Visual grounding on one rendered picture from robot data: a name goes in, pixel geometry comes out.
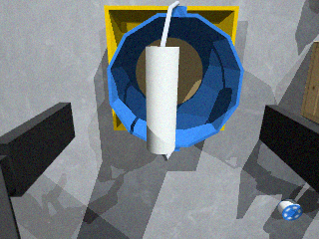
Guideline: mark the yellow shallow tray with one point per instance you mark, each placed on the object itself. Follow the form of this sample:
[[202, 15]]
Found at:
[[122, 19]]

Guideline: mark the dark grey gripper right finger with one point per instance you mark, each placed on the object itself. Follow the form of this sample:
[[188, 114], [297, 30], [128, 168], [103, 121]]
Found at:
[[295, 140]]

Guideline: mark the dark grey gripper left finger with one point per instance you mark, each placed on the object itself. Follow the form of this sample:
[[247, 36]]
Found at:
[[26, 152]]

